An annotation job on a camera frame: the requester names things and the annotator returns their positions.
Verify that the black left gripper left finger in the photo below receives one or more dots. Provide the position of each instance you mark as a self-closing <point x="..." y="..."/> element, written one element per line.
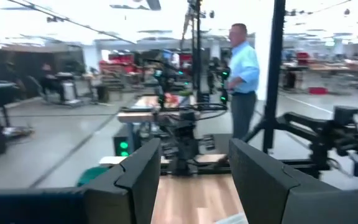
<point x="126" y="193"/>

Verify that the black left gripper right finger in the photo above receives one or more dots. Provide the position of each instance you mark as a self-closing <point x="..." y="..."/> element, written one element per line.
<point x="266" y="193"/>

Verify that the clear plastic tupperware container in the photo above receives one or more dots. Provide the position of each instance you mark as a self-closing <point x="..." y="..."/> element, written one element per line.
<point x="233" y="219"/>

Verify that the black background robot arm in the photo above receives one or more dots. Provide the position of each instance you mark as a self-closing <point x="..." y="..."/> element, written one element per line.
<point x="306" y="121"/>

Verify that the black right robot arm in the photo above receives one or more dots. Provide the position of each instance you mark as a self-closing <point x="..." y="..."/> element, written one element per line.
<point x="186" y="155"/>

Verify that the dark green cloth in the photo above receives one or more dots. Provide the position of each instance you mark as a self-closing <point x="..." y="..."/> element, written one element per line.
<point x="92" y="175"/>

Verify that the black computer with green lights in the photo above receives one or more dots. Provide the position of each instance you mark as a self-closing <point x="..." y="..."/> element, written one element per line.
<point x="123" y="149"/>

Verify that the wooden background table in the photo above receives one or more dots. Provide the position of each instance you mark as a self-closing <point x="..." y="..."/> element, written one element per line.
<point x="135" y="117"/>

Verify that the black background stand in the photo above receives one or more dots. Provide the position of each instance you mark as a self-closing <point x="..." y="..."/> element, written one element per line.
<point x="197" y="46"/>

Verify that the person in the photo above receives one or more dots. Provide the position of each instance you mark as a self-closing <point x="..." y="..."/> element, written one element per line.
<point x="244" y="68"/>

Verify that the red bin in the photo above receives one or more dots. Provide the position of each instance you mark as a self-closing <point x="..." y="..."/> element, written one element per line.
<point x="318" y="91"/>

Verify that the grey cart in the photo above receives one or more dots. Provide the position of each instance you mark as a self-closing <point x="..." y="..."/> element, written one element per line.
<point x="68" y="90"/>

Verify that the black table frame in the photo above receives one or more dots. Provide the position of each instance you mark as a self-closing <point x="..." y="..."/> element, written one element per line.
<point x="213" y="169"/>

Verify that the black vertical frame post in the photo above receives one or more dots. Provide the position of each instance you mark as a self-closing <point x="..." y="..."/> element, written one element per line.
<point x="273" y="62"/>

